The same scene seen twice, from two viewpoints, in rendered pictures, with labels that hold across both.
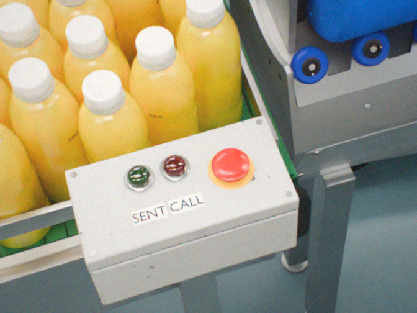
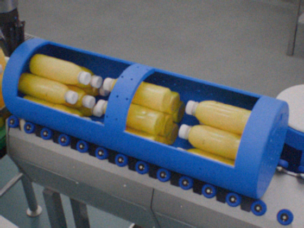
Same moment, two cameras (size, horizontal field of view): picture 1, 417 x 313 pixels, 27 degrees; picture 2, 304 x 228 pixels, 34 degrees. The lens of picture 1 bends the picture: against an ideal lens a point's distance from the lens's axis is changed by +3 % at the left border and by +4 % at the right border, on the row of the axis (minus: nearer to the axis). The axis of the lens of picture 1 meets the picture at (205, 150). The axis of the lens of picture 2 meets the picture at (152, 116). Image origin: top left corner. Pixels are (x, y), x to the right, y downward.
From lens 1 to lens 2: 146 cm
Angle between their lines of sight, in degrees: 34
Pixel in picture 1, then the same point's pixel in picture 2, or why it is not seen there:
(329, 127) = (18, 150)
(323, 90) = (16, 133)
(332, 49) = not seen: hidden behind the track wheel
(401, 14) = (19, 112)
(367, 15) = (7, 105)
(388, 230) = not seen: outside the picture
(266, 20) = not seen: hidden behind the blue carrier
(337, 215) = (51, 211)
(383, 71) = (32, 139)
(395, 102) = (36, 154)
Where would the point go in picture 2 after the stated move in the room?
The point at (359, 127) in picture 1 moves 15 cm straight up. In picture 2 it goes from (26, 156) to (17, 123)
